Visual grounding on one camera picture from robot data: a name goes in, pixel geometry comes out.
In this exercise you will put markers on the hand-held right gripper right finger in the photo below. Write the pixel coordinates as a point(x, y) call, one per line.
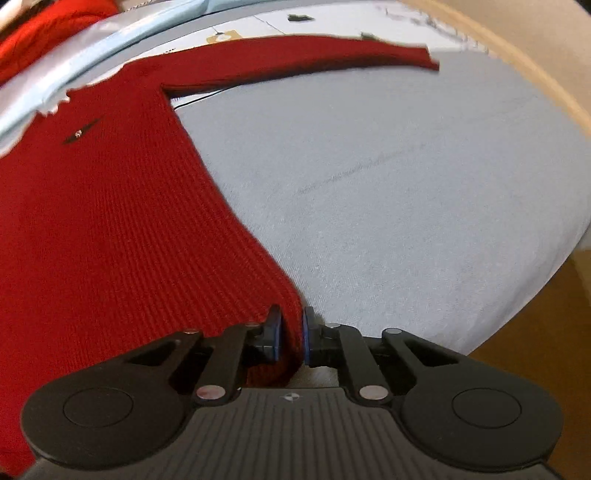
point(307, 336)

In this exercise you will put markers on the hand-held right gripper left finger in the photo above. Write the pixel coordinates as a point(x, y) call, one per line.
point(275, 333)

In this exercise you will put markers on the red knit sweater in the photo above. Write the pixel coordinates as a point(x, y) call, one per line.
point(115, 207)

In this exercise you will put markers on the grey bed sheet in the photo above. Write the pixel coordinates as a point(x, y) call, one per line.
point(392, 184)

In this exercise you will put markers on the red cloth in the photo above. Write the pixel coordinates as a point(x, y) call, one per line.
point(41, 32)

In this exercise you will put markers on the beige bed frame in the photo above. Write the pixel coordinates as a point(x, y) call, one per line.
point(521, 50)

